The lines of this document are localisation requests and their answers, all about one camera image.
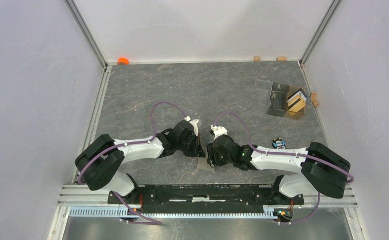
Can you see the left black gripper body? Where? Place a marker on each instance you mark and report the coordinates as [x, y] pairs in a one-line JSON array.
[[189, 146]]

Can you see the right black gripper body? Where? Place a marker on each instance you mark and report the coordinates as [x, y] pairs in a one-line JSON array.
[[223, 161]]

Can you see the olive card holder wallet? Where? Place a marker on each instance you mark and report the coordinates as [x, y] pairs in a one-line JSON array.
[[202, 164]]

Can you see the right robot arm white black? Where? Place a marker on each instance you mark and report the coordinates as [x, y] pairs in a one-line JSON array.
[[316, 169]]

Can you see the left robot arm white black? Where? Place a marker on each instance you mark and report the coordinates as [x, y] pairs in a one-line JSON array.
[[99, 164]]

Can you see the silver credit card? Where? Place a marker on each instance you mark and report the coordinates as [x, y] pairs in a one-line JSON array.
[[297, 101]]

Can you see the black blue owl sticker toy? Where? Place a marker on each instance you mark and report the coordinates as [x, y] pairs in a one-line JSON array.
[[279, 144]]

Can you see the clear three-compartment plastic box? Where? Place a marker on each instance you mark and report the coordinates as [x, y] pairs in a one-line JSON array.
[[271, 98]]

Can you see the orange round cap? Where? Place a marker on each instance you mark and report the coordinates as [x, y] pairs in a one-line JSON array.
[[123, 61]]

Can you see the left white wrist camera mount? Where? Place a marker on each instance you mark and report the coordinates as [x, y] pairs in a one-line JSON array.
[[196, 123]]

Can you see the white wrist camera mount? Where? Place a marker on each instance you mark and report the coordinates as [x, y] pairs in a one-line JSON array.
[[196, 123], [217, 131]]

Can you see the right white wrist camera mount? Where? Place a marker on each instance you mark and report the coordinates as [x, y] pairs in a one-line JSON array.
[[217, 131]]

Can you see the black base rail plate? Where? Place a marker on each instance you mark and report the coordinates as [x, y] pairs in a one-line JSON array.
[[209, 199]]

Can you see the wooden block right wall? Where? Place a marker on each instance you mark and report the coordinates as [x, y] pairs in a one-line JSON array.
[[314, 99]]

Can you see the white slotted cable duct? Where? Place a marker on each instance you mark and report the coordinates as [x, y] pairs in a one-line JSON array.
[[123, 212]]

